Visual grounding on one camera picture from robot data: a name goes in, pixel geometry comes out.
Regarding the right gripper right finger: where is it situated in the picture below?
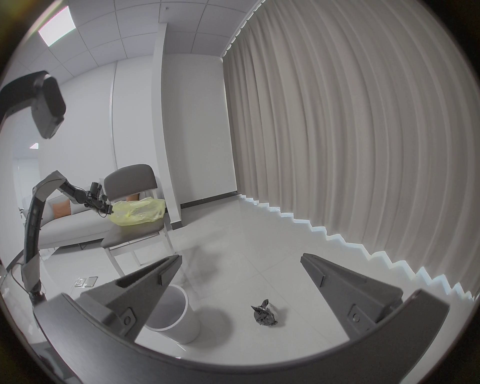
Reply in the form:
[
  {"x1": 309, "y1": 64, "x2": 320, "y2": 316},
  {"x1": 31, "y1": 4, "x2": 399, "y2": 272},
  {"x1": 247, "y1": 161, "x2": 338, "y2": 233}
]
[{"x1": 300, "y1": 253, "x2": 404, "y2": 341}]

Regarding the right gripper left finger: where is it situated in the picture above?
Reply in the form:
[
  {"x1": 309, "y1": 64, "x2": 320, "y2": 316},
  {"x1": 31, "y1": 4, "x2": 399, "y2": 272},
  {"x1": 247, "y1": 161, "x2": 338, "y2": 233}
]
[{"x1": 79, "y1": 254, "x2": 184, "y2": 343}]

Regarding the yellow plastic bag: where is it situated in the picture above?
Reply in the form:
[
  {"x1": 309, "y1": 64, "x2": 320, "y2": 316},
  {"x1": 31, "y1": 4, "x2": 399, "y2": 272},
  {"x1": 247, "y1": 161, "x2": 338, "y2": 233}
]
[{"x1": 109, "y1": 197, "x2": 167, "y2": 227}]

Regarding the square ceiling light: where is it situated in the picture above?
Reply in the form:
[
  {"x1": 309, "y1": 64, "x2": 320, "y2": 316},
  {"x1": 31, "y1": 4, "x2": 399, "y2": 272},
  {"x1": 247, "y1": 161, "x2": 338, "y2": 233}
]
[{"x1": 37, "y1": 5, "x2": 76, "y2": 48}]

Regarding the crumpled black plastic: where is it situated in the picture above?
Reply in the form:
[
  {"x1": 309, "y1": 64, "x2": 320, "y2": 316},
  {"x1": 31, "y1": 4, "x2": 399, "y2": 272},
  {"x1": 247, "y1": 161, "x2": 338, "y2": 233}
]
[{"x1": 251, "y1": 298, "x2": 280, "y2": 327}]

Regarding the pale grey sofa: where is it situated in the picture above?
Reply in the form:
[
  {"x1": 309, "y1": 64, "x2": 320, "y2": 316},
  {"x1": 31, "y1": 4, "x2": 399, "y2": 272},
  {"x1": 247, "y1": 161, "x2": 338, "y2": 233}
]
[{"x1": 20, "y1": 193, "x2": 115, "y2": 251}]

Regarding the white trash bin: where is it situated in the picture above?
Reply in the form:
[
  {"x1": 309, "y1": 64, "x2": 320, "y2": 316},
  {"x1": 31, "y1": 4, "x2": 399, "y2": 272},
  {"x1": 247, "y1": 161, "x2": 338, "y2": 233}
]
[{"x1": 144, "y1": 283, "x2": 202, "y2": 345}]

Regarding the white curtain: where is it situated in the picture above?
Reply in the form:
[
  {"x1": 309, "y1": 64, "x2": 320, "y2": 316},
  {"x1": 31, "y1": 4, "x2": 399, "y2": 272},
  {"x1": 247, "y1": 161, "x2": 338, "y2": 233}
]
[{"x1": 221, "y1": 0, "x2": 480, "y2": 302}]

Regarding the grey padded chair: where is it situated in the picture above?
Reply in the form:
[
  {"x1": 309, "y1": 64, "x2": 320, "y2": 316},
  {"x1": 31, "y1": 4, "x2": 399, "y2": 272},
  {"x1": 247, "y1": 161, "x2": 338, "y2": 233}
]
[{"x1": 100, "y1": 163, "x2": 175, "y2": 277}]

